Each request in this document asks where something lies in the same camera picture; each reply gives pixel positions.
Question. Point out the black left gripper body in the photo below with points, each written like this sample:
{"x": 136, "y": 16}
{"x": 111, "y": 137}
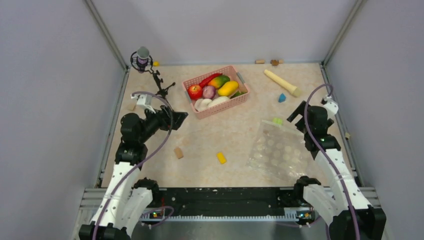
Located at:
{"x": 164, "y": 123}

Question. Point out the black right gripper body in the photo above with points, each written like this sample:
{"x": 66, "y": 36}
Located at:
{"x": 301, "y": 124}

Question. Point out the clear dotted zip top bag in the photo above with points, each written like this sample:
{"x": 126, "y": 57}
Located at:
{"x": 279, "y": 151}

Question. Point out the red apple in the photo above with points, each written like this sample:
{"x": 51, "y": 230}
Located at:
{"x": 195, "y": 92}

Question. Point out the purple onion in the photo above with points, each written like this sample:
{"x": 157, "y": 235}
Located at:
{"x": 208, "y": 92}

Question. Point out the pink plastic basket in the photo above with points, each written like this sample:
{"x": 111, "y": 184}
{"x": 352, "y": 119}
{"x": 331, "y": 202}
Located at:
{"x": 233, "y": 74}

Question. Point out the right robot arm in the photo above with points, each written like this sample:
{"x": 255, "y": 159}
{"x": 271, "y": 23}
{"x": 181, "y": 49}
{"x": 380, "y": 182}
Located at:
{"x": 346, "y": 212}

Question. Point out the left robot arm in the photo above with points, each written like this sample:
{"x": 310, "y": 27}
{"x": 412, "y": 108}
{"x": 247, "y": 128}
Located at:
{"x": 126, "y": 196}

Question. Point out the green toy brick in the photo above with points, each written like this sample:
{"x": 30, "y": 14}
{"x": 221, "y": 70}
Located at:
{"x": 277, "y": 121}

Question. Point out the brown wooden block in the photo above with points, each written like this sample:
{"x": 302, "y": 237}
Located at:
{"x": 178, "y": 153}

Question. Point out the blue toy block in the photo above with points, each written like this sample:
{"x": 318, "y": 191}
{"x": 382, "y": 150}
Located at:
{"x": 282, "y": 98}

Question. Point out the beige wooden rolling pin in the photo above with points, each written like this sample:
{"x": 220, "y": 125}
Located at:
{"x": 292, "y": 89}

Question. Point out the light wooden block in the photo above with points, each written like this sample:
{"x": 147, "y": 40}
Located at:
{"x": 131, "y": 107}

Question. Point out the white radish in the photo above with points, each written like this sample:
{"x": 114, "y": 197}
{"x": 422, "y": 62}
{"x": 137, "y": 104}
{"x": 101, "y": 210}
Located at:
{"x": 217, "y": 101}

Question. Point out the red chili pepper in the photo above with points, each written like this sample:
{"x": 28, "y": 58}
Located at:
{"x": 206, "y": 81}

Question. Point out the green orange mango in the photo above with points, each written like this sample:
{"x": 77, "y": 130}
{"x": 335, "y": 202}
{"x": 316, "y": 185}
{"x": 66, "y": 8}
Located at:
{"x": 219, "y": 81}

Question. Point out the microphone on black tripod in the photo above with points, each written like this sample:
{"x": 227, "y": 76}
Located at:
{"x": 142, "y": 61}

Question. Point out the yellow toy block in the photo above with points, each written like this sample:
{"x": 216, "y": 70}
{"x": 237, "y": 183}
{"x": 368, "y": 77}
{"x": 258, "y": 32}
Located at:
{"x": 221, "y": 158}

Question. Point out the yellow mango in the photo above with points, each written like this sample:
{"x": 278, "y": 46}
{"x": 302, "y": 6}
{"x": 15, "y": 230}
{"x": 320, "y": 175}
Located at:
{"x": 228, "y": 89}

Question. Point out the green leafy vegetable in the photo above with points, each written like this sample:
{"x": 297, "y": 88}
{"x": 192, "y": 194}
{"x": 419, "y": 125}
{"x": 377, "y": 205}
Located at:
{"x": 238, "y": 93}

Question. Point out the brown piece at back wall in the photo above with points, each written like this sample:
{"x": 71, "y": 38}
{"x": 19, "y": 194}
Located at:
{"x": 276, "y": 62}

